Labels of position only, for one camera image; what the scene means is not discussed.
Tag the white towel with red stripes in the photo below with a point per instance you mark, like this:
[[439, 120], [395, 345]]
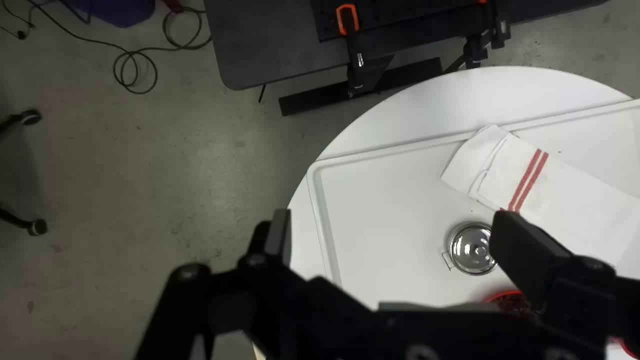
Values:
[[567, 193]]

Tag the black chair base with wheels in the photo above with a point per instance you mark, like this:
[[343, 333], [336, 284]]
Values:
[[26, 225]]

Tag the red bowl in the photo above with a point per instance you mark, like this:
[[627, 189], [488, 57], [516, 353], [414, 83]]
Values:
[[506, 298]]

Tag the black cart with breadboard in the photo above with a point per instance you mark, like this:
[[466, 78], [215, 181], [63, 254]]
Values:
[[267, 40]]

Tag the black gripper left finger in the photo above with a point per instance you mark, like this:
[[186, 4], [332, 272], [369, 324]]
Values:
[[278, 236]]

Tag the white plastic tray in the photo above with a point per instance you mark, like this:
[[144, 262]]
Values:
[[386, 220]]

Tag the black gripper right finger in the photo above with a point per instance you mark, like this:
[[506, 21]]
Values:
[[541, 260]]

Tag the black stand base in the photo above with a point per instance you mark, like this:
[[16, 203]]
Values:
[[360, 83]]

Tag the round silver lidded tin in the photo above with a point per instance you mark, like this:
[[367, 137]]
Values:
[[466, 248]]

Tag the blue object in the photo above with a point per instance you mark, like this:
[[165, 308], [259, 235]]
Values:
[[113, 10]]

